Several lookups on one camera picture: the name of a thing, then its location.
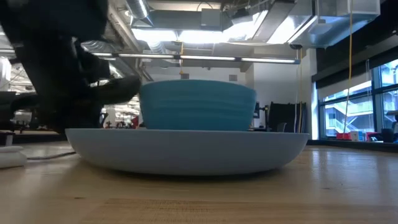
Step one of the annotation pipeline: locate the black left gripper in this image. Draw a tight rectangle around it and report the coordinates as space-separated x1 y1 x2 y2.
12 39 142 135

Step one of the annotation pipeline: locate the teal ribbed bowl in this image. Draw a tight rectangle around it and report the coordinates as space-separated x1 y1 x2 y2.
139 78 257 131

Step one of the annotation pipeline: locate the pale blue-grey plate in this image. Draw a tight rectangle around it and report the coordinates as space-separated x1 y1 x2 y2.
65 128 310 177

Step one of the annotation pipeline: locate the white napkin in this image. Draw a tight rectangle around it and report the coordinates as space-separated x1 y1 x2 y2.
0 145 29 170

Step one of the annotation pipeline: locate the black monitor on arm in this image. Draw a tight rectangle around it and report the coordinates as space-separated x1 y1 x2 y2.
253 101 270 119

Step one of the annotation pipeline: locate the long ceiling light bar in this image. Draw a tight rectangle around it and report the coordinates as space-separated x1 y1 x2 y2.
90 51 301 65

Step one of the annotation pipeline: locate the black upright panel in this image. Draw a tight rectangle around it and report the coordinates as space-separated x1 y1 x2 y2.
267 101 308 134

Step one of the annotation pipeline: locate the large window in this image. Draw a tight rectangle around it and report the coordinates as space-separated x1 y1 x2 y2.
317 58 398 139

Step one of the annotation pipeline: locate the black bin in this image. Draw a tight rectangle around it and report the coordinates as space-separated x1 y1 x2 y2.
381 128 395 144

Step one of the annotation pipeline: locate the silver round air duct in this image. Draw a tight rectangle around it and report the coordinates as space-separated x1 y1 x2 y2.
125 0 154 26

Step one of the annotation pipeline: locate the yellow hanging cable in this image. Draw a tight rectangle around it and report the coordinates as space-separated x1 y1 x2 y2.
343 0 354 134

